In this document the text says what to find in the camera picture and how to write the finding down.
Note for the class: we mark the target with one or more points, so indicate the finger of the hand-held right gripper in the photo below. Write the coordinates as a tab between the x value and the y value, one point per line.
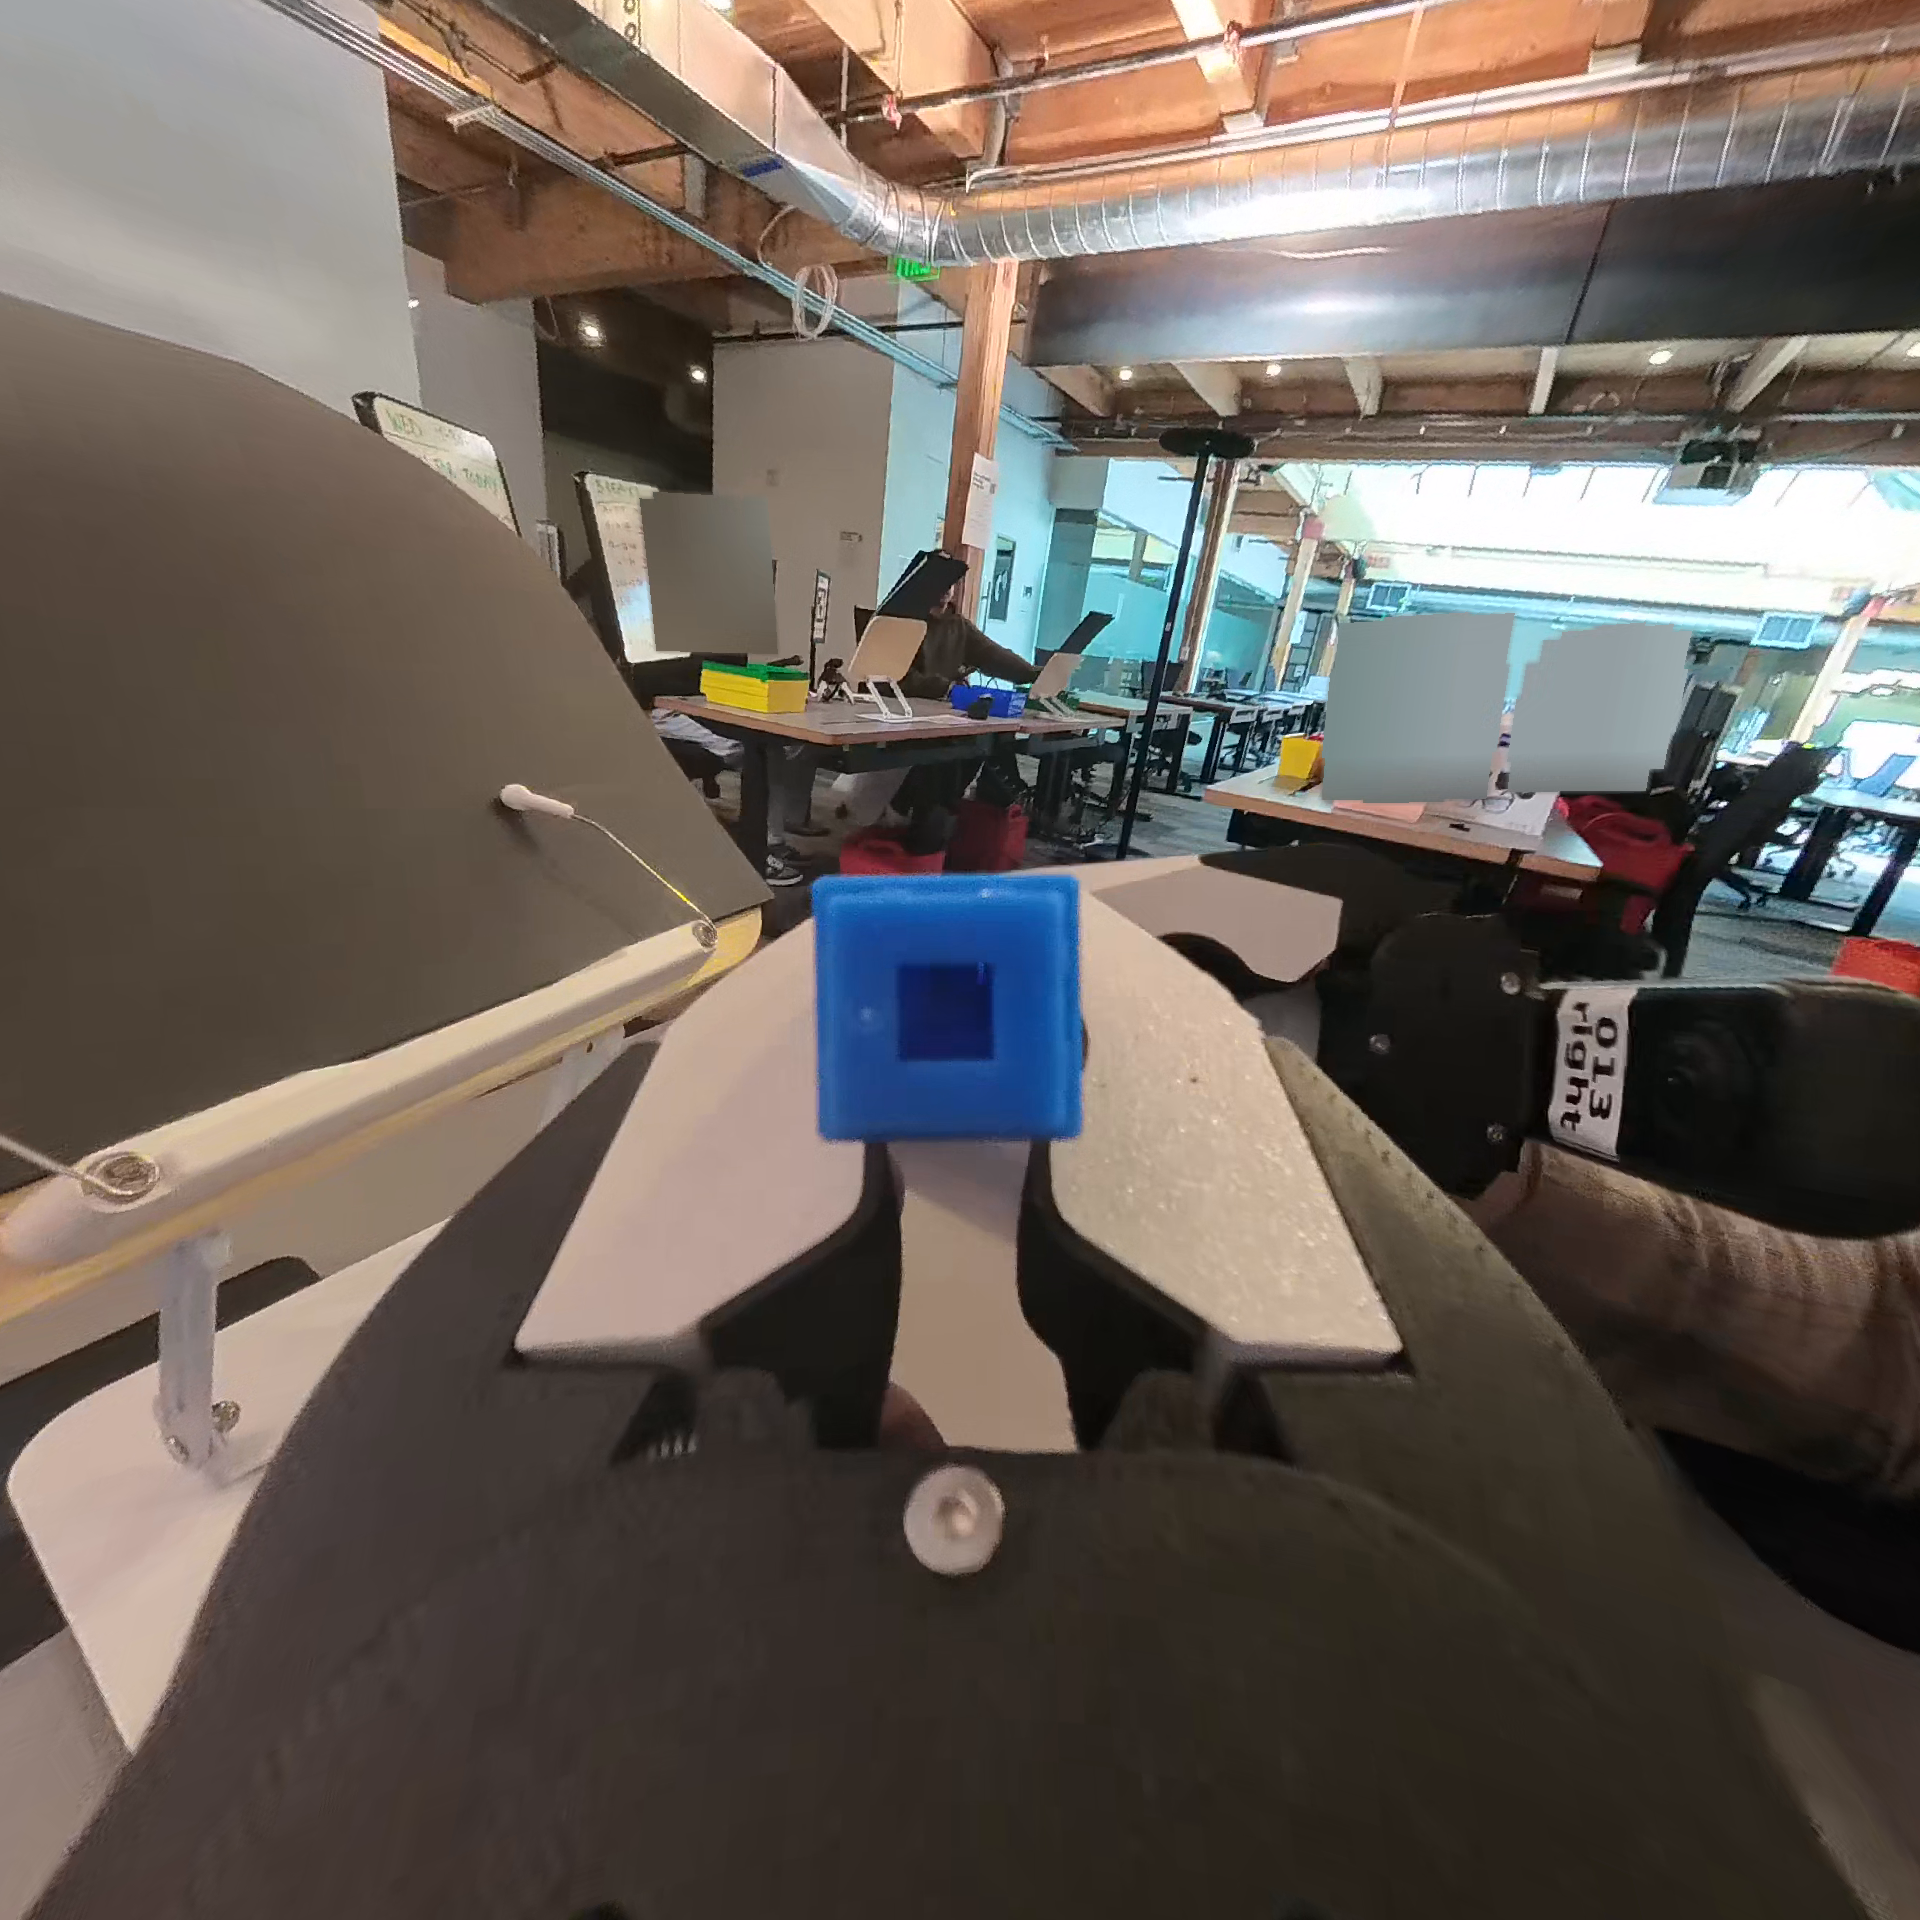
1260	915

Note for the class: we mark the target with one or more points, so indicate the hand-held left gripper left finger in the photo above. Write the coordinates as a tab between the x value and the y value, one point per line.
708	1187

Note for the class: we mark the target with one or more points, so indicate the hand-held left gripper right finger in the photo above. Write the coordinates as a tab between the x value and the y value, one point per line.
1217	1187

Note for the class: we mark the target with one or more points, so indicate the long blue rectangular bar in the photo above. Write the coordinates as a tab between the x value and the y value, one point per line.
950	1016

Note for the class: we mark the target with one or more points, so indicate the black swivel chair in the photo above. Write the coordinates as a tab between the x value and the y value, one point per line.
1681	855

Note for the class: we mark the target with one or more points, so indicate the red bucket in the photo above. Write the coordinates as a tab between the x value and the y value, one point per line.
990	833
892	854

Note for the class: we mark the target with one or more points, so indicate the long wooden workbench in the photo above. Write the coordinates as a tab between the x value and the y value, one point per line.
872	721

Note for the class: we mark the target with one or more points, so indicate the yellow plastic bin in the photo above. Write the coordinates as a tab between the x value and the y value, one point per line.
751	689

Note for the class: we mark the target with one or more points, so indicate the whiteboard easel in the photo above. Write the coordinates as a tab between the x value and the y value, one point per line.
615	555
445	458

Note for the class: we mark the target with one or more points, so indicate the black backdrop board stand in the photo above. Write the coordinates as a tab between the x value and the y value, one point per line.
271	721

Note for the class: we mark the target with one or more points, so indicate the wooden ceiling post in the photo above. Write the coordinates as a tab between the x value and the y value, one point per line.
977	391

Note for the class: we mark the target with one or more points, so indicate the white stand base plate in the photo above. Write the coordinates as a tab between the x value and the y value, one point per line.
181	1562

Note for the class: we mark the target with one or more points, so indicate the silver ceiling duct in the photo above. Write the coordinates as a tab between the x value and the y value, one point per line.
1260	181

